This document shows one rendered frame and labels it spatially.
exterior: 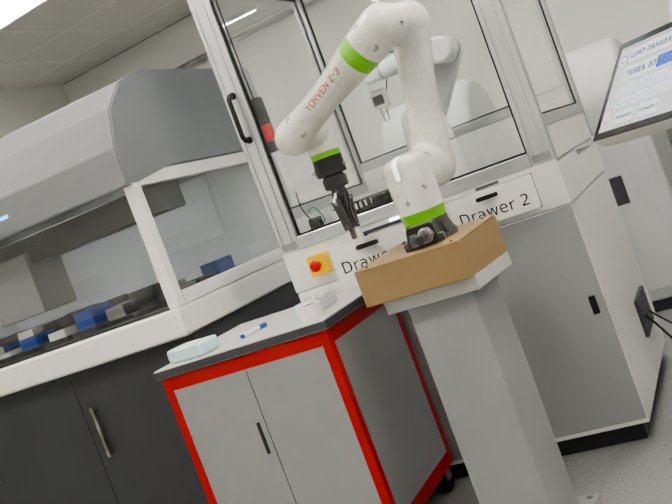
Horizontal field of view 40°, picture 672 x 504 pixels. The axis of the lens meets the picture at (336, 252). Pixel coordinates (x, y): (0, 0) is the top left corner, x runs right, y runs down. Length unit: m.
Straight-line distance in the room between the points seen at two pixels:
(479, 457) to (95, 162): 1.66
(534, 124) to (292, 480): 1.32
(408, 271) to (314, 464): 0.70
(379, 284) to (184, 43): 5.22
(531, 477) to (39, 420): 2.06
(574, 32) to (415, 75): 3.63
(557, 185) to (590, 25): 3.27
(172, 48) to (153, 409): 4.48
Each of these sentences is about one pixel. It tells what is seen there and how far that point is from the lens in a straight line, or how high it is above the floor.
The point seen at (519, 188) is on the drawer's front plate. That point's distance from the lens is 2.98.
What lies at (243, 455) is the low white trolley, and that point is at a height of 0.43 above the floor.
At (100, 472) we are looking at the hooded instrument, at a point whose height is 0.40.
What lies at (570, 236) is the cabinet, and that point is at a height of 0.70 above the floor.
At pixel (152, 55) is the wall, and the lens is 7.69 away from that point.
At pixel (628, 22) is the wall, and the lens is 6.12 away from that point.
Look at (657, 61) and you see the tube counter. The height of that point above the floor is 1.11.
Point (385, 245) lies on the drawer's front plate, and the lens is 2.80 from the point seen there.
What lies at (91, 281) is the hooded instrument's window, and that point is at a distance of 3.46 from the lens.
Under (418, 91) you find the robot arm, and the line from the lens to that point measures 2.63.
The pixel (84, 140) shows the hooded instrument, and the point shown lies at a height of 1.57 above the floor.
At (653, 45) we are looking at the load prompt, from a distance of 2.76.
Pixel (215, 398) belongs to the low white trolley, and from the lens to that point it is 2.87.
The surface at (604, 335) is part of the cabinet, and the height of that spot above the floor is 0.37.
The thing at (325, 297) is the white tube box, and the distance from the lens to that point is 2.91.
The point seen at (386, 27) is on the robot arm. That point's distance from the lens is 2.47.
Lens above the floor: 1.06
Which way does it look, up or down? 3 degrees down
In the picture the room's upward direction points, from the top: 20 degrees counter-clockwise
